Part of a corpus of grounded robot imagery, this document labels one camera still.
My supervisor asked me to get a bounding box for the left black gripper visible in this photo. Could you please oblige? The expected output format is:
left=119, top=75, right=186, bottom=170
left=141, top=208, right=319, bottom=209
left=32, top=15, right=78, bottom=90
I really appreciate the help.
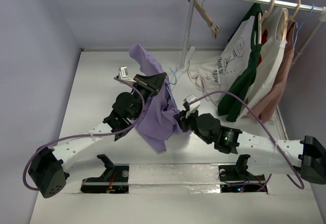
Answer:
left=130, top=73, right=166, bottom=121

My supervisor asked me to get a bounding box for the blue wire hanger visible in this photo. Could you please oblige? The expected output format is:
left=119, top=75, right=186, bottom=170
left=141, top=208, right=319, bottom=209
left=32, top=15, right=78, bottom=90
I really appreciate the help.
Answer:
left=293, top=4, right=315, bottom=48
left=167, top=68, right=178, bottom=108

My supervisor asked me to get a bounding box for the purple t shirt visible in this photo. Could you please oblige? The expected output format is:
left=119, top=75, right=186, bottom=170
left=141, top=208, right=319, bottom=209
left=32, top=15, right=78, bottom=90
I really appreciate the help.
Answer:
left=129, top=44, right=191, bottom=153

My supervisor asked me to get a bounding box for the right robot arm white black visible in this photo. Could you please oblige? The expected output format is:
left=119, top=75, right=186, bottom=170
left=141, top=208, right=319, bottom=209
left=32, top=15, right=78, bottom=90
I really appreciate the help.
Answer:
left=174, top=110, right=325, bottom=185

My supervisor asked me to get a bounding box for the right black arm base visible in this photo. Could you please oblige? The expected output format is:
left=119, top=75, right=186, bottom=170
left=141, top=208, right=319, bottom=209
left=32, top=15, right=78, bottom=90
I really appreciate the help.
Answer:
left=219, top=154, right=268, bottom=193

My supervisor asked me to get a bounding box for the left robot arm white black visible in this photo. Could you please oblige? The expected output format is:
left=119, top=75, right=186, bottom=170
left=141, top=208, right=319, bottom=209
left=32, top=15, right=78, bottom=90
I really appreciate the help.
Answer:
left=23, top=72, right=167, bottom=199

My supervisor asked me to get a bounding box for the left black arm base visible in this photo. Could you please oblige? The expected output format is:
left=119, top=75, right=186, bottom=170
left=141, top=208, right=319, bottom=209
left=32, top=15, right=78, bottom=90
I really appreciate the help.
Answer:
left=80, top=154, right=129, bottom=194

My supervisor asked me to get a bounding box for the dark green t shirt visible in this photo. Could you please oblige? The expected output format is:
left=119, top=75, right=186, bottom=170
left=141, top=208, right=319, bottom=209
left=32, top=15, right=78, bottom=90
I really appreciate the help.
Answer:
left=216, top=3, right=263, bottom=123

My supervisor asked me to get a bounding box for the cream printed t shirt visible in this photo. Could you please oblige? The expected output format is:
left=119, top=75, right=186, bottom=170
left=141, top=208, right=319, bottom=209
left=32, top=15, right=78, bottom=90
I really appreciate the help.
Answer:
left=188, top=16, right=257, bottom=94

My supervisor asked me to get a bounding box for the pink shirt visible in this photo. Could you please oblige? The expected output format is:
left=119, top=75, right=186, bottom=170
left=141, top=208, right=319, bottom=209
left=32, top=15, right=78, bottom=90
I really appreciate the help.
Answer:
left=240, top=20, right=296, bottom=119

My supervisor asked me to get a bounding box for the wooden hanger left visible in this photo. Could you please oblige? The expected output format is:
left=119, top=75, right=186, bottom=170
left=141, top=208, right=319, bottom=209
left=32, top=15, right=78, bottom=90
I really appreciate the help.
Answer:
left=257, top=0, right=275, bottom=44

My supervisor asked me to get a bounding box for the wooden hanger right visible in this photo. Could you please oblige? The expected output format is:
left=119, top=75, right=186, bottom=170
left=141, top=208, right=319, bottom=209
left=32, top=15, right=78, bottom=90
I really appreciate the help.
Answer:
left=281, top=0, right=301, bottom=41

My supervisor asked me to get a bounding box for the white clothes rack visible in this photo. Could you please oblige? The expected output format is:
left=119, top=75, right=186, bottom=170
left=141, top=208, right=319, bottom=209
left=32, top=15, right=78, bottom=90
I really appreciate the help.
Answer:
left=175, top=0, right=325, bottom=84

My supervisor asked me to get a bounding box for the red garment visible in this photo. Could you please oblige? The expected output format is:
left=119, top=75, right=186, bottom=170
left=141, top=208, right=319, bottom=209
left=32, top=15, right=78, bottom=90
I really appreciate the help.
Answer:
left=257, top=29, right=268, bottom=66

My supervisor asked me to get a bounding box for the white tank top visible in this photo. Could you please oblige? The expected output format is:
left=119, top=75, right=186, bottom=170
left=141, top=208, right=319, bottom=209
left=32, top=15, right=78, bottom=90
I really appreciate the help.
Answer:
left=246, top=7, right=287, bottom=122

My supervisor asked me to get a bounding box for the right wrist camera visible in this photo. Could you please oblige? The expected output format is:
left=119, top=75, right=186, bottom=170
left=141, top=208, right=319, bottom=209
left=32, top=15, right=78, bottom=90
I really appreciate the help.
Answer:
left=183, top=94, right=201, bottom=118

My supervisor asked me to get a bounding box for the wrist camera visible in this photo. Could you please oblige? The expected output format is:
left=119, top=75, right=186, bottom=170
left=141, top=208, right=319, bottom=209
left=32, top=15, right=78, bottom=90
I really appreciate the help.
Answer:
left=183, top=94, right=201, bottom=118
left=116, top=66, right=135, bottom=84

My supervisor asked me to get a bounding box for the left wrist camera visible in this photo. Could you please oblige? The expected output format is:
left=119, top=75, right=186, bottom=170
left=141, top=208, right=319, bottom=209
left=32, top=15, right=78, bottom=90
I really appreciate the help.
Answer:
left=116, top=66, right=135, bottom=84

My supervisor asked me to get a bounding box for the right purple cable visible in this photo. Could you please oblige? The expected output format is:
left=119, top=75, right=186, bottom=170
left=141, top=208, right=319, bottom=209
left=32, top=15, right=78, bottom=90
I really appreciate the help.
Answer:
left=187, top=91, right=305, bottom=189

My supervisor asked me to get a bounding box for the purple cable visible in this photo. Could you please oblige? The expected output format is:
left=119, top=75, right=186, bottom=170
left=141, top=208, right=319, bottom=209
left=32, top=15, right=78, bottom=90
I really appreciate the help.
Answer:
left=187, top=91, right=305, bottom=189
left=22, top=77, right=146, bottom=191

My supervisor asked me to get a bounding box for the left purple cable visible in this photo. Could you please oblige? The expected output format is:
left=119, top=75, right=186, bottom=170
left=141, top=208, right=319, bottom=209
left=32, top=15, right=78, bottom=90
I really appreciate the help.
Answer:
left=22, top=77, right=146, bottom=191

